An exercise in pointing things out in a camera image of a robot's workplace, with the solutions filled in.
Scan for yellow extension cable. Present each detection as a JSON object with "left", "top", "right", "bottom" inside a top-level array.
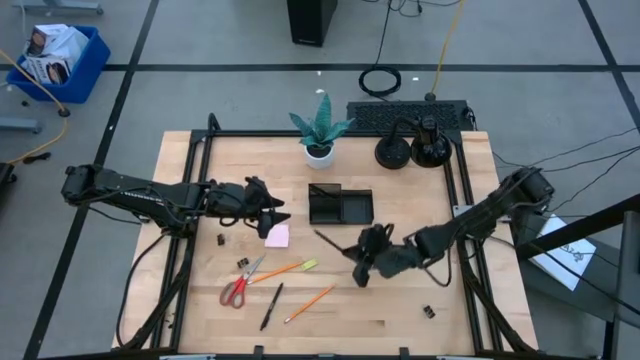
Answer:
[{"left": 424, "top": 0, "right": 467, "bottom": 103}]

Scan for black floor object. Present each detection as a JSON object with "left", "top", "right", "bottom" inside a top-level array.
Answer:
[{"left": 0, "top": 162, "right": 17, "bottom": 197}]

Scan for black perforated metal box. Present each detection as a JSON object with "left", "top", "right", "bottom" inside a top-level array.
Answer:
[{"left": 346, "top": 99, "right": 475, "bottom": 134}]

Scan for white printed carton box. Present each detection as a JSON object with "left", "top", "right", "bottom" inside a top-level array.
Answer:
[
  {"left": 25, "top": 23, "right": 91, "bottom": 65},
  {"left": 20, "top": 54, "right": 75, "bottom": 86}
]

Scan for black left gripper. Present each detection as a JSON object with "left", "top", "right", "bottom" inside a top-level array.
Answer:
[{"left": 208, "top": 175, "right": 291, "bottom": 240}]

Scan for pink sticky note pad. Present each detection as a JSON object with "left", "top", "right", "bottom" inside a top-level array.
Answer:
[{"left": 264, "top": 223, "right": 291, "bottom": 249}]

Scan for snake plant in white pot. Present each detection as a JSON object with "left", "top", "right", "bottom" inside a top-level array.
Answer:
[{"left": 288, "top": 92, "right": 356, "bottom": 170}]

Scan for red-handled scissors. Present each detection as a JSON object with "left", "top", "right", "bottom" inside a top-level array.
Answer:
[{"left": 219, "top": 252, "right": 268, "bottom": 310}]

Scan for black floor cable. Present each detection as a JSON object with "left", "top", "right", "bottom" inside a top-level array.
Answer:
[
  {"left": 542, "top": 146, "right": 640, "bottom": 174},
  {"left": 552, "top": 161, "right": 640, "bottom": 214},
  {"left": 529, "top": 127, "right": 640, "bottom": 169}
]

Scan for coiled black cable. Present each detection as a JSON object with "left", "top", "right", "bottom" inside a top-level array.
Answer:
[{"left": 358, "top": 0, "right": 403, "bottom": 99}]

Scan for orange pencil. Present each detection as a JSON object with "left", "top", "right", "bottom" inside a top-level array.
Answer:
[
  {"left": 283, "top": 284, "right": 339, "bottom": 325},
  {"left": 248, "top": 261, "right": 305, "bottom": 286}
]

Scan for grey metal bar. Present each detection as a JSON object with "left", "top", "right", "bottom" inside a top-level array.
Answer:
[{"left": 0, "top": 117, "right": 43, "bottom": 135}]

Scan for blue plastic bin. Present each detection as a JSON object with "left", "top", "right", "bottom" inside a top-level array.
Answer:
[{"left": 5, "top": 24, "right": 112, "bottom": 105}]

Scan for grey cart base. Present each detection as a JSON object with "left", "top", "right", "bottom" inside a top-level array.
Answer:
[{"left": 12, "top": 0, "right": 105, "bottom": 16}]

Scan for black metal stand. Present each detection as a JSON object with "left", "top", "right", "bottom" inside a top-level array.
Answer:
[{"left": 514, "top": 193, "right": 640, "bottom": 360}]

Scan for black computer tower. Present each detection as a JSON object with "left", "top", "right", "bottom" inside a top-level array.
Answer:
[{"left": 286, "top": 0, "right": 340, "bottom": 48}]

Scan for black cable plug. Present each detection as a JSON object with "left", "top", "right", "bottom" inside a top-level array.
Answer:
[{"left": 22, "top": 151, "right": 53, "bottom": 166}]

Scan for yellow floor cable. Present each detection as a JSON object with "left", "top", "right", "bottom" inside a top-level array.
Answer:
[{"left": 0, "top": 48, "right": 71, "bottom": 166}]

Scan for white paper sheet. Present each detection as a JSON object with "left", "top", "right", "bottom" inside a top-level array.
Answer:
[{"left": 528, "top": 213, "right": 598, "bottom": 292}]

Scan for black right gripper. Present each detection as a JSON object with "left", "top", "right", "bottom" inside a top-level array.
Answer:
[{"left": 342, "top": 223, "right": 421, "bottom": 289}]

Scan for black left arm base cable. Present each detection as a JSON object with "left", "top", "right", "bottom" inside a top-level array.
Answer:
[{"left": 115, "top": 232, "right": 169, "bottom": 349}]

